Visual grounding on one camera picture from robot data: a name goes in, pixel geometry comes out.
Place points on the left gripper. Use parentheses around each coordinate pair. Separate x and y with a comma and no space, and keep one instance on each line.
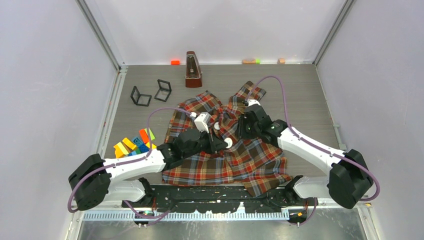
(215,144)

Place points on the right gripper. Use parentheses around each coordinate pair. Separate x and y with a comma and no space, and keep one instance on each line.
(242,120)

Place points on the black case gold brooch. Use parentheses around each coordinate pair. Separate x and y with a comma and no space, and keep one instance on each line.
(164,91)

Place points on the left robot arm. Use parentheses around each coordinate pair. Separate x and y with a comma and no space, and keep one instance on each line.
(99,180)

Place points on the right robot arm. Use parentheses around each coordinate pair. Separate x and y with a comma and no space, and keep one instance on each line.
(347,178)

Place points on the black case silver brooch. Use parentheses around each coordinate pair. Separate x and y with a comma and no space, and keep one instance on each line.
(140,99)

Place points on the tan and green block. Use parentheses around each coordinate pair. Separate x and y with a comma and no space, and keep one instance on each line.
(251,61)

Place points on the wooden metronome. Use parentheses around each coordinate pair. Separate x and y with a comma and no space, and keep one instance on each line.
(193,74)

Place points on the pile of toy bricks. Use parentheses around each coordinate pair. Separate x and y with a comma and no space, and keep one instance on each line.
(137,145)

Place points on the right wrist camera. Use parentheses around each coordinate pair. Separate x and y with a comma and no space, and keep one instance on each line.
(252,102)

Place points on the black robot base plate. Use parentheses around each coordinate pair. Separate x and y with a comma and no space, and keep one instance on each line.
(218,199)

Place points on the orange block at wall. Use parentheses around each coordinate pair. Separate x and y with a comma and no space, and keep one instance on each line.
(175,62)

